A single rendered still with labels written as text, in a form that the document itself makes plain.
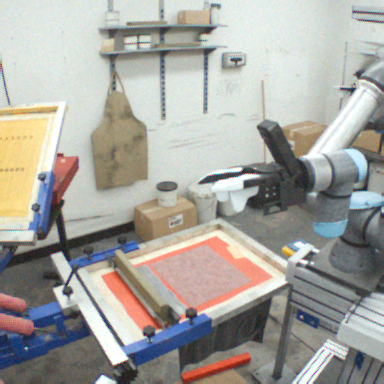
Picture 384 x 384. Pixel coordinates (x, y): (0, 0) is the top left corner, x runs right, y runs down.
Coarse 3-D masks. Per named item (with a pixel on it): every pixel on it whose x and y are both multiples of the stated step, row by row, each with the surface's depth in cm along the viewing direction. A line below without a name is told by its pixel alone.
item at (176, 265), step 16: (208, 240) 184; (160, 256) 171; (176, 256) 171; (192, 256) 171; (208, 256) 171; (224, 256) 171; (112, 272) 159; (160, 272) 160; (176, 272) 160; (192, 272) 160; (112, 288) 150; (128, 288) 150
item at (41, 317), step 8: (48, 304) 127; (56, 304) 127; (32, 312) 122; (40, 312) 122; (48, 312) 123; (56, 312) 123; (32, 320) 119; (40, 320) 120; (48, 320) 122; (64, 320) 126
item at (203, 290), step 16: (208, 272) 160; (224, 272) 160; (240, 272) 160; (256, 272) 160; (176, 288) 150; (192, 288) 150; (208, 288) 150; (224, 288) 150; (240, 288) 150; (128, 304) 141; (192, 304) 141; (208, 304) 141; (144, 320) 133
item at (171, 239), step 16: (208, 224) 191; (224, 224) 191; (160, 240) 177; (176, 240) 181; (240, 240) 180; (128, 256) 168; (272, 256) 164; (80, 272) 153; (96, 288) 144; (272, 288) 144; (288, 288) 150; (96, 304) 138; (240, 304) 136; (256, 304) 141; (112, 320) 128; (224, 320) 133; (128, 336) 121
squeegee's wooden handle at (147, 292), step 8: (120, 256) 152; (120, 264) 152; (128, 264) 147; (128, 272) 146; (136, 272) 143; (128, 280) 148; (136, 280) 140; (144, 280) 138; (136, 288) 142; (144, 288) 135; (152, 288) 134; (144, 296) 136; (152, 296) 130; (160, 296) 130; (152, 304) 131; (160, 304) 126; (160, 312) 127
